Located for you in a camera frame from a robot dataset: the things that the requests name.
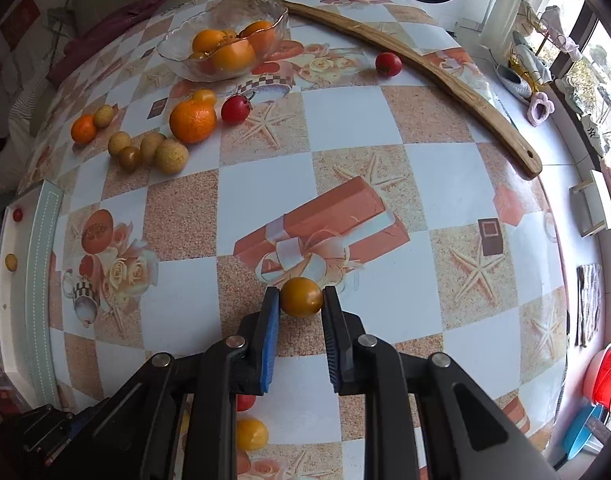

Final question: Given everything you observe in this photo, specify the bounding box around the white wooden stool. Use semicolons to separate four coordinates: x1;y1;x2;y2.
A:
569;170;611;238

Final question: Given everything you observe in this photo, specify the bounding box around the white rectangular tray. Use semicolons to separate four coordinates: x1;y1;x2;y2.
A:
0;179;66;411

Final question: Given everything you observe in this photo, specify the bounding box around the long curved wooden stick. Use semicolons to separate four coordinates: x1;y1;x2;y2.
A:
232;0;543;179

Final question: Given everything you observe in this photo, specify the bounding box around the large orange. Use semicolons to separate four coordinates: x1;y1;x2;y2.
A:
169;99;218;144

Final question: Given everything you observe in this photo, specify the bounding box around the pink basin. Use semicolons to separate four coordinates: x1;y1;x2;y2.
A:
582;344;611;406

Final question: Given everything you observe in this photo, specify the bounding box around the small orange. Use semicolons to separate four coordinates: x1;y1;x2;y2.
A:
70;114;98;144

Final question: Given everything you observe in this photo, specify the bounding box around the grey striped blanket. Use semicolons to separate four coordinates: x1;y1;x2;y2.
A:
5;80;61;136

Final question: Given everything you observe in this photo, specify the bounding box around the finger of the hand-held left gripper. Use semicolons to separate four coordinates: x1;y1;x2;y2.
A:
8;399;111;467

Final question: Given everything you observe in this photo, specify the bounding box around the checkered printed tablecloth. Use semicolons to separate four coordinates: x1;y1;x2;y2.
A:
15;0;571;480

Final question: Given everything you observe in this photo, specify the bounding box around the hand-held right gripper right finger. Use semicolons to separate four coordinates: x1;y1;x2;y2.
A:
320;285;559;480

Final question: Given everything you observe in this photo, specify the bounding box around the white cap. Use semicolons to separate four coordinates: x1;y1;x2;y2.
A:
578;112;609;158

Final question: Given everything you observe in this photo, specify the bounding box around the maroon garment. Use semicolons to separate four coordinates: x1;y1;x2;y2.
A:
48;0;161;83

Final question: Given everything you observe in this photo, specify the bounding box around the silver shoe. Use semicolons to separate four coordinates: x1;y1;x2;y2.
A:
494;62;533;101

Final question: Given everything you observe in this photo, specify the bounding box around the blue basin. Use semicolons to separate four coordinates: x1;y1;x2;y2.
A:
563;405;609;461

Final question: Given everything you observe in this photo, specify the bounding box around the clear glass bowl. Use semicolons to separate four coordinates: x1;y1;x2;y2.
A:
155;0;289;82

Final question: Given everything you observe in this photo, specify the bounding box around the dark cloth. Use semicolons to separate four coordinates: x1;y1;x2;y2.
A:
577;262;605;348

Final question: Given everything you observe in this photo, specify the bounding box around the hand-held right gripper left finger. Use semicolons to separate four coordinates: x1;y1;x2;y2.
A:
78;286;281;480

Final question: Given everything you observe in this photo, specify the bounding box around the pink slipper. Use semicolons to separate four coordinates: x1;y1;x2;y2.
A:
526;92;556;128

